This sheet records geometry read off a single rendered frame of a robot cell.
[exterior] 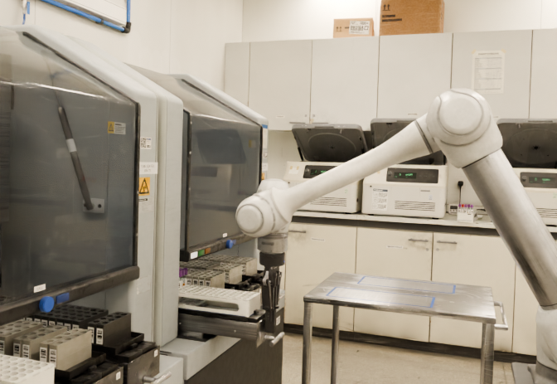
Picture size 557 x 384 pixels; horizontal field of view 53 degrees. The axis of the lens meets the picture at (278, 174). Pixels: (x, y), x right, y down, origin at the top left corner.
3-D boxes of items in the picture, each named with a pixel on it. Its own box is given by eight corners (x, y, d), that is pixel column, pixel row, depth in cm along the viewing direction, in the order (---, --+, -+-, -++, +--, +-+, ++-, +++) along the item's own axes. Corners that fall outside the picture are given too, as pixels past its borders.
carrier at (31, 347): (60, 351, 127) (60, 325, 126) (67, 352, 126) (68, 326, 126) (21, 368, 116) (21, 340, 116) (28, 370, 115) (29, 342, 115)
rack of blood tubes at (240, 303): (157, 309, 169) (158, 289, 169) (174, 302, 179) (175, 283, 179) (248, 322, 160) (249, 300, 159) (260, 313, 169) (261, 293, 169)
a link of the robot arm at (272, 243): (252, 232, 159) (252, 253, 159) (282, 235, 156) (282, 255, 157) (263, 229, 168) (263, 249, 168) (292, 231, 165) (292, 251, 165)
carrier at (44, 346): (76, 353, 125) (76, 327, 125) (84, 355, 125) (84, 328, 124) (38, 371, 114) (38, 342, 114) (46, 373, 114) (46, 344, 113)
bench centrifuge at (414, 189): (360, 215, 384) (364, 115, 382) (374, 208, 443) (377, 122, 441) (444, 220, 367) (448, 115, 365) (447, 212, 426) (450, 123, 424)
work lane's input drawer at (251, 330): (59, 319, 179) (60, 291, 179) (87, 308, 192) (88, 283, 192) (271, 351, 156) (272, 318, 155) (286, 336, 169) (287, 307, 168)
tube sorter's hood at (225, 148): (47, 248, 180) (50, 51, 178) (149, 228, 237) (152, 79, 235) (188, 262, 163) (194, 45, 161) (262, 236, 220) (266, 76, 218)
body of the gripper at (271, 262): (265, 248, 168) (264, 279, 168) (254, 252, 160) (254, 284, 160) (288, 250, 165) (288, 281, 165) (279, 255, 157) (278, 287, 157)
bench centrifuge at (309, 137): (279, 210, 405) (282, 122, 403) (306, 204, 463) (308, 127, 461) (355, 215, 385) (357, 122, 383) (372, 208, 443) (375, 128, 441)
